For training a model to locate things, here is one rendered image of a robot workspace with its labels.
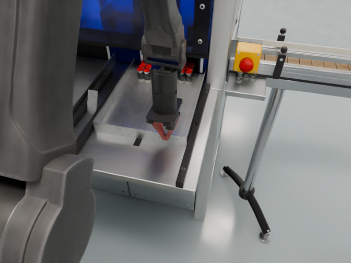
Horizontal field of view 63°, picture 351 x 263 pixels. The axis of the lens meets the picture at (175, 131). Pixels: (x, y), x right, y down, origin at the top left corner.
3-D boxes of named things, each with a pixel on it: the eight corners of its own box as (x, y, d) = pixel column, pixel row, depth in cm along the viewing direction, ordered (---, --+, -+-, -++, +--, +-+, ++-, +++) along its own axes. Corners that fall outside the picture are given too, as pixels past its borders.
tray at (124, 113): (135, 66, 103) (133, 57, 100) (206, 75, 99) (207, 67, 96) (95, 130, 79) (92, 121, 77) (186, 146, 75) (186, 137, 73)
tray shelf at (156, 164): (43, 56, 112) (41, 51, 110) (221, 80, 100) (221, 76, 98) (-55, 143, 79) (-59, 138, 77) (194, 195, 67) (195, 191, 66)
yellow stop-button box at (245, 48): (234, 59, 91) (238, 38, 86) (257, 62, 90) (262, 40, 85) (232, 72, 86) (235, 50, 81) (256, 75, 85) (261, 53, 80)
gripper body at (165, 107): (182, 104, 72) (183, 79, 68) (172, 129, 65) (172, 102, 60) (158, 100, 73) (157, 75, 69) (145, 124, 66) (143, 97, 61)
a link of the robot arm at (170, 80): (147, 68, 59) (173, 71, 58) (156, 54, 64) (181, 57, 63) (148, 96, 63) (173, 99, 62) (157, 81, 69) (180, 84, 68)
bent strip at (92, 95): (92, 104, 88) (88, 89, 83) (101, 106, 87) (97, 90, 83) (70, 136, 78) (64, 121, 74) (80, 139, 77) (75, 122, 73)
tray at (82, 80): (53, 53, 110) (49, 44, 107) (116, 61, 105) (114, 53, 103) (-8, 108, 86) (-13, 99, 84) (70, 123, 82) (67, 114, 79)
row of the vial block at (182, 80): (141, 74, 99) (140, 63, 96) (192, 81, 96) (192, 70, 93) (139, 78, 97) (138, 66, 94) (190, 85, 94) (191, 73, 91)
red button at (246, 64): (238, 66, 86) (241, 54, 83) (252, 68, 85) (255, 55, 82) (237, 72, 83) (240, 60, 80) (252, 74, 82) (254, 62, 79)
